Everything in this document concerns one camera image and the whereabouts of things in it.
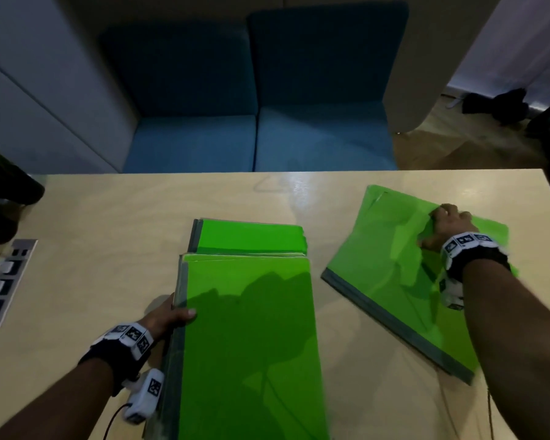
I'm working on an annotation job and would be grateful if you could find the person's left forearm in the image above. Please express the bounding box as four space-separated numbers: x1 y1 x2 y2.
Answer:
0 357 116 440

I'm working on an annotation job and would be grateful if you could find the white curtain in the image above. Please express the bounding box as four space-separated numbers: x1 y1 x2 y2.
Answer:
449 0 550 116

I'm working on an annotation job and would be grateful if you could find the person's right forearm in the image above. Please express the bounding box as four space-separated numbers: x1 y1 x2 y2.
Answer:
463 258 550 440

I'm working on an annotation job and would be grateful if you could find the black metal door frame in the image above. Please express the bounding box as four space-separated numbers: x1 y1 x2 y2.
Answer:
526 90 550 139

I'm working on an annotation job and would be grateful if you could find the person's left hand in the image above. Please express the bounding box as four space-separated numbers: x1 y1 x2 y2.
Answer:
137 293 197 343

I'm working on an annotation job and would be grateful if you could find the black marker wristband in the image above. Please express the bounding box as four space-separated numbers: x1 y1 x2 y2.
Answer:
439 231 512 284
78 321 155 397

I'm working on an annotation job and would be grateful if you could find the blue fabric sofa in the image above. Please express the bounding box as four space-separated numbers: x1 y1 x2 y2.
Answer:
100 0 409 174

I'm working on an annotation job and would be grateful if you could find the black object on floor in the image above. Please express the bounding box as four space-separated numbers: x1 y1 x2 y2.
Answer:
461 88 530 126

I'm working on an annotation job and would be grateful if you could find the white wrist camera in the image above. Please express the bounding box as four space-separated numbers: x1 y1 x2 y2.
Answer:
122 368 165 425
439 277 466 312

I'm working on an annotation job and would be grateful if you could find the plain light green folder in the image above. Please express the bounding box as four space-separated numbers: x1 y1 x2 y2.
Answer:
320 184 519 386

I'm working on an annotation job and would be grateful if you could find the person's right hand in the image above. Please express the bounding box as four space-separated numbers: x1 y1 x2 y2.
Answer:
417 203 476 254

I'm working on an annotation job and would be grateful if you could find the stack of green folders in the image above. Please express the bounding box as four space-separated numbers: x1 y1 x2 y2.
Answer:
144 218 331 440

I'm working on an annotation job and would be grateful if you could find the grey power socket panel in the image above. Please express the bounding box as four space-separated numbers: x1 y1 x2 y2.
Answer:
0 239 37 331

